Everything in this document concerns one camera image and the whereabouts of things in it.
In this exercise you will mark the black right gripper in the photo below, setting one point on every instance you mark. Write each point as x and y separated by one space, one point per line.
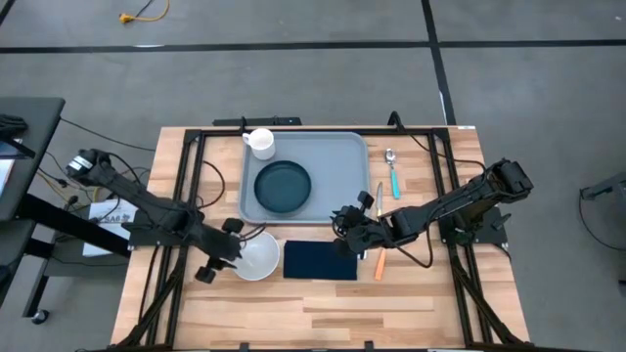
374 227

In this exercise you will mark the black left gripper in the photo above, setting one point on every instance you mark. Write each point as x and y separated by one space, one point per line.
215 244

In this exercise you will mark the white ceramic bowl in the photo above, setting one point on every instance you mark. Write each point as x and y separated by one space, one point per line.
259 256

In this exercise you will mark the navy cloth napkin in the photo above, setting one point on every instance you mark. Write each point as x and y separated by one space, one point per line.
313 261

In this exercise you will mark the dark teal plate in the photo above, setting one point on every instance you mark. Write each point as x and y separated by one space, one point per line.
282 187

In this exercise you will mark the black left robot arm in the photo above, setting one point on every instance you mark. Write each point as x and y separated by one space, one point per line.
147 205

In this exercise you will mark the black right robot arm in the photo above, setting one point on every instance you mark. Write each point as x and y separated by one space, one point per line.
440 207

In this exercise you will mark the grey plastic tray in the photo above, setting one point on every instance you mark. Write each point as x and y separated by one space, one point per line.
337 166

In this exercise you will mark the white mug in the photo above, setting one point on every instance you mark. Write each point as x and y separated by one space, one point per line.
261 142

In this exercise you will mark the black bar behind table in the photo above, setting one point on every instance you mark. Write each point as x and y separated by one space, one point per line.
264 121

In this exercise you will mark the black desk base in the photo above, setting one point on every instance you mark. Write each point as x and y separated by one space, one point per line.
63 220

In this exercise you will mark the black caster wheel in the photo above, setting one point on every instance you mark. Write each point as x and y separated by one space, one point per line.
40 317

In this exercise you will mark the black side desk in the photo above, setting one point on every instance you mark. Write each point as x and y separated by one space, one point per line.
34 146

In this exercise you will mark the black bundle on desk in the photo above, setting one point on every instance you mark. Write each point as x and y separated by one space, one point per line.
11 126

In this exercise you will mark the grey floor stand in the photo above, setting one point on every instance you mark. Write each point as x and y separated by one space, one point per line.
606 186

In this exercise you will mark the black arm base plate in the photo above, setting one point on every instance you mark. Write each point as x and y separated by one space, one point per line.
494 232
147 237

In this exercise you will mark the black metal table frame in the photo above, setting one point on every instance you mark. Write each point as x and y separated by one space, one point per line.
187 156

